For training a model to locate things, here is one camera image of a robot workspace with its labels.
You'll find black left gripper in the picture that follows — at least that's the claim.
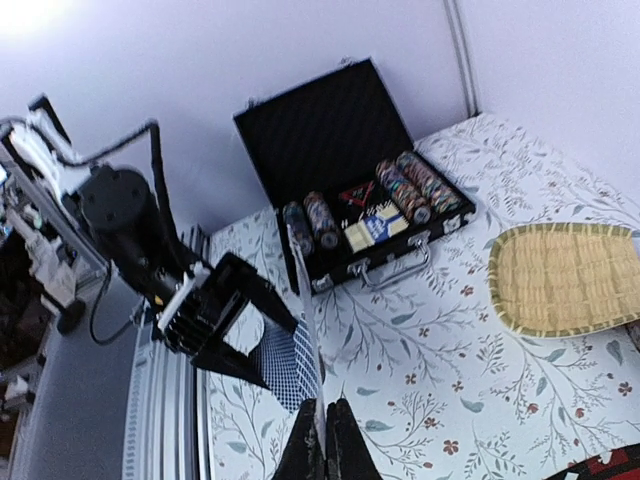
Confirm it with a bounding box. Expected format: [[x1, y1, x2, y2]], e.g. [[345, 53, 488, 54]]
[[144, 252, 298, 389]]

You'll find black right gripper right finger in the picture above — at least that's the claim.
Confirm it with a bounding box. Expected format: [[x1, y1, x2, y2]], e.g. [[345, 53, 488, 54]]
[[326, 398, 382, 480]]

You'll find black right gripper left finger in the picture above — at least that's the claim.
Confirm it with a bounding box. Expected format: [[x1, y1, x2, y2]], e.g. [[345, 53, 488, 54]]
[[279, 399, 323, 480]]

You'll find face up king card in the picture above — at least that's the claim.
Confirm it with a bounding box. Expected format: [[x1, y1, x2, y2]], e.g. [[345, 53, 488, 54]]
[[287, 225, 325, 404]]

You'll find woven bamboo tray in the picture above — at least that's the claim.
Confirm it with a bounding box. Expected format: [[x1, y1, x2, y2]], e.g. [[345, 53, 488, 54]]
[[488, 222, 639, 338]]

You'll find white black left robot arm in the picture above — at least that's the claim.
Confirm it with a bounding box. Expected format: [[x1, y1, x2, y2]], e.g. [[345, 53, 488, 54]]
[[1, 97, 304, 401]]

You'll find blue texas holdem card deck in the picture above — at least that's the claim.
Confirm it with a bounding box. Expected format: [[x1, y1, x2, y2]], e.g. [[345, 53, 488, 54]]
[[344, 203, 409, 253]]

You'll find red black card box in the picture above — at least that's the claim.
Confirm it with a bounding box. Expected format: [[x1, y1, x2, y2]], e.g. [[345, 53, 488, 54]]
[[339, 181, 375, 208]]

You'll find black poker set case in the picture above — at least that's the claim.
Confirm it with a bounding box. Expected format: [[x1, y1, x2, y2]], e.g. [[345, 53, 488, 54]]
[[234, 59, 477, 293]]

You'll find lower poker chip row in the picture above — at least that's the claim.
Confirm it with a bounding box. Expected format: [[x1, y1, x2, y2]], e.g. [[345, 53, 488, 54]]
[[376, 160, 431, 224]]

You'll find poker chip row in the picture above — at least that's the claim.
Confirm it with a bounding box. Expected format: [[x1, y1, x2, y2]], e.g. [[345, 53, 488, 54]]
[[376, 160, 431, 224], [396, 151, 461, 214]]

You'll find upper poker chip row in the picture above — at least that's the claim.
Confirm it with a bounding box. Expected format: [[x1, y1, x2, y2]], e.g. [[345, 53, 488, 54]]
[[396, 151, 461, 214]]

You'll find round red black poker mat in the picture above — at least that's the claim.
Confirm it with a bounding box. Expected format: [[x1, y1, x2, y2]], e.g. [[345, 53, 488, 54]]
[[548, 444, 640, 480]]

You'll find chrome case handle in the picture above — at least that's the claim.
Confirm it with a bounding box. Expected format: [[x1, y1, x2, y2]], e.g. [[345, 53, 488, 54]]
[[347, 231, 432, 291]]

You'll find aluminium frame post left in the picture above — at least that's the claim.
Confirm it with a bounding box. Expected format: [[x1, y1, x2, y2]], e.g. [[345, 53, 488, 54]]
[[443, 0, 481, 118]]

